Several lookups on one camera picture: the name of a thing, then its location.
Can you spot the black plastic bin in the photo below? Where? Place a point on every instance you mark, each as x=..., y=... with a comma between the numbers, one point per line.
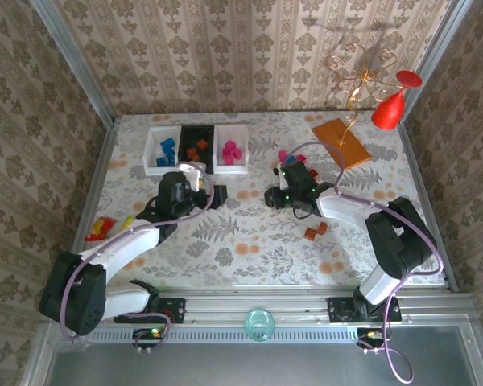
x=209, y=161

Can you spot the pink lego brick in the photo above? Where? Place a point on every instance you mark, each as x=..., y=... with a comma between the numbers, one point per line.
x=228, y=160
x=236, y=153
x=225, y=152
x=282, y=156
x=302, y=157
x=228, y=144

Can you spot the blue lego brick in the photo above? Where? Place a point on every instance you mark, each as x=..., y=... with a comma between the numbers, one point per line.
x=167, y=143
x=172, y=162
x=291, y=159
x=171, y=153
x=161, y=161

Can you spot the white plastic bin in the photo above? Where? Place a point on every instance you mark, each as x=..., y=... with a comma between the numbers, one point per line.
x=241, y=165
x=151, y=158

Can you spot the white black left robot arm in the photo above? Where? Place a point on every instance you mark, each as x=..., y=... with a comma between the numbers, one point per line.
x=116, y=249

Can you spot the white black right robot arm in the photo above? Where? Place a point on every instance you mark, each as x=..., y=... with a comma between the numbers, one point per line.
x=346, y=205

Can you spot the red yellow fries toy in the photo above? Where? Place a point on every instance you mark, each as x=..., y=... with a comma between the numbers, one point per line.
x=100, y=229

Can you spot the red plastic goblet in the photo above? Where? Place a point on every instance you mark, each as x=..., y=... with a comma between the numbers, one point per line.
x=388, y=110

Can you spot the small circuit board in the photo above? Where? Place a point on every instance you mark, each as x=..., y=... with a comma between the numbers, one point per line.
x=149, y=333
x=370, y=335

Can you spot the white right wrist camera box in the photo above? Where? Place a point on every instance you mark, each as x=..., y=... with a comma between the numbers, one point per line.
x=282, y=179

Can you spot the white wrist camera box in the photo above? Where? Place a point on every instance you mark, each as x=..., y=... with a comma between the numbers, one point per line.
x=282, y=179
x=191, y=173

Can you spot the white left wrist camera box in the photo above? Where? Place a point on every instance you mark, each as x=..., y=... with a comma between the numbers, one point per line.
x=191, y=173

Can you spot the aluminium table side rail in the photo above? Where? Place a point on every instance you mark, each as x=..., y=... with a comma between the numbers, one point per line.
x=89, y=201
x=426, y=201

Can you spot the long aluminium base rail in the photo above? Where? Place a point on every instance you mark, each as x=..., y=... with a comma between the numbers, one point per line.
x=225, y=305

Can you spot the aluminium frame post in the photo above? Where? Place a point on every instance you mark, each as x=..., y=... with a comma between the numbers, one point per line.
x=434, y=60
x=71, y=60

